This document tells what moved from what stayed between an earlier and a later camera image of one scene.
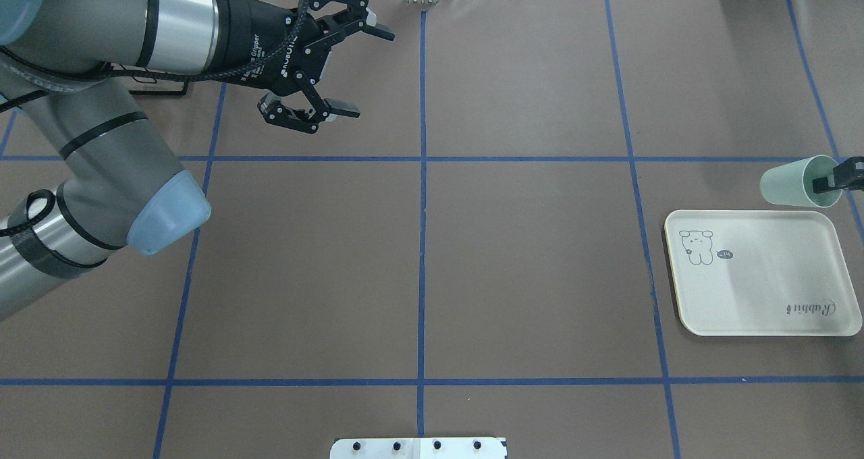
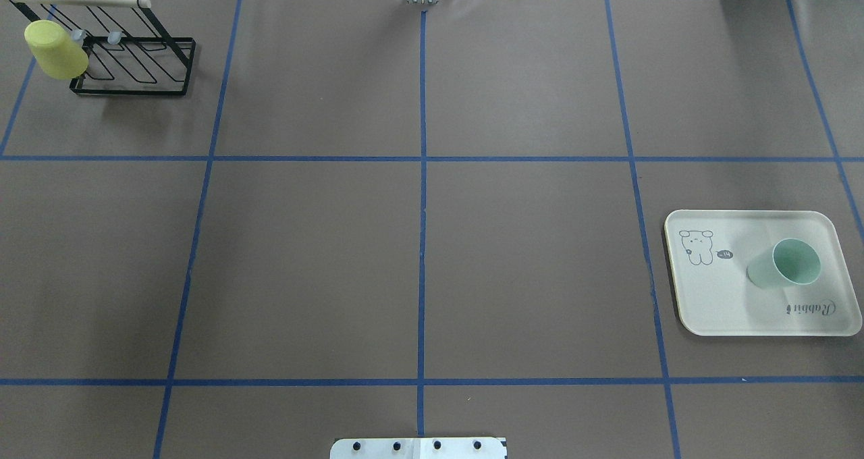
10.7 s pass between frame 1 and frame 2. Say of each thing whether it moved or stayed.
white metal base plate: stayed
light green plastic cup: moved
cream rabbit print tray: stayed
